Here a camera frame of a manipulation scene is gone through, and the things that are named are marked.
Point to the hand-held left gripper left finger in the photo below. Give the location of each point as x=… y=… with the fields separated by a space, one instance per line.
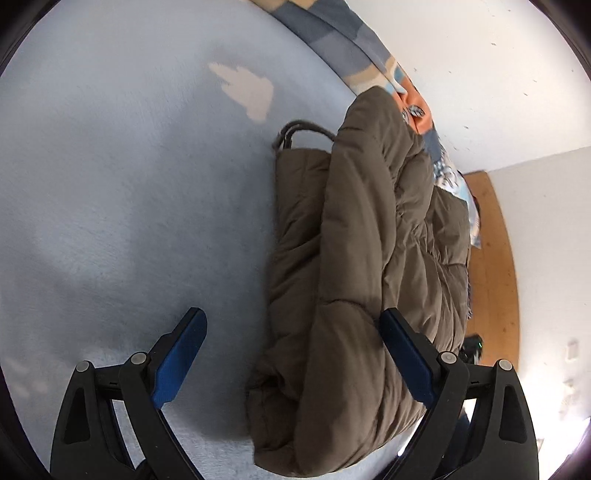
x=180 y=364

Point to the brown puffer jacket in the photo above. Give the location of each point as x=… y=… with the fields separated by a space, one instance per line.
x=351 y=240

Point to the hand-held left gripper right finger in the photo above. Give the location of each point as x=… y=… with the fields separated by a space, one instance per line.
x=411 y=362

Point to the small black device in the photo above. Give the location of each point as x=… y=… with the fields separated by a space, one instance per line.
x=473 y=348

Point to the white wall socket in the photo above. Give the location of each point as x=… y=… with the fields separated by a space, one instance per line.
x=572 y=350

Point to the light blue cloud-print blanket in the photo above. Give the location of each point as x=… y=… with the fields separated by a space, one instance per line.
x=115 y=184

